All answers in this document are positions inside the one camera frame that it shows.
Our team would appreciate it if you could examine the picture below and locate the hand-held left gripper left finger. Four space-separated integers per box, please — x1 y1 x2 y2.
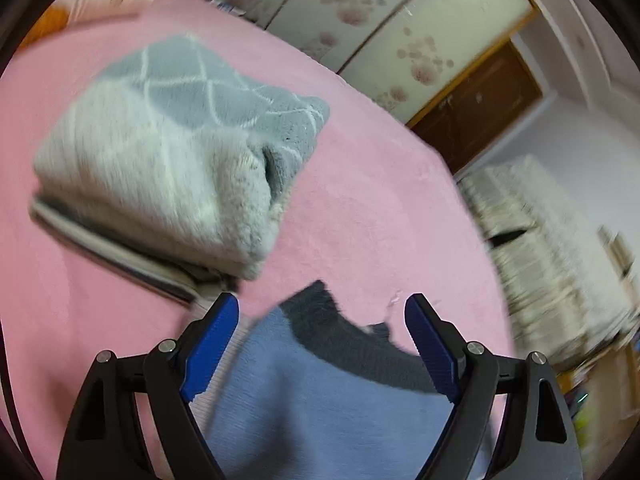
56 292 240 480

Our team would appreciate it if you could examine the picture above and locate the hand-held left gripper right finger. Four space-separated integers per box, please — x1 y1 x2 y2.
405 293 583 480

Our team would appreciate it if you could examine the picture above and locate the striped knit sweater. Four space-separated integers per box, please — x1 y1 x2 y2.
192 280 496 480

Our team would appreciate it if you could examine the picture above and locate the folded striped garment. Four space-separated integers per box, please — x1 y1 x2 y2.
29 195 242 307

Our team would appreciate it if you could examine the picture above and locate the pink bed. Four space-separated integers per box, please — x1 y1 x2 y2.
0 0 517 480

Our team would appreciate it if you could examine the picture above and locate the yellow wooden drawer cabinet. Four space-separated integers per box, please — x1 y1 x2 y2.
555 335 640 480

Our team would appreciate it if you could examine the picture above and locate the grey checked fleece garment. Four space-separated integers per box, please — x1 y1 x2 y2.
32 34 331 281

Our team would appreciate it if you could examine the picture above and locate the dark wooden door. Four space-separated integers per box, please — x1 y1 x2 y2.
410 40 544 174

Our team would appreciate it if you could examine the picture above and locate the floral door wardrobe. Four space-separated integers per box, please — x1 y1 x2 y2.
200 0 542 127

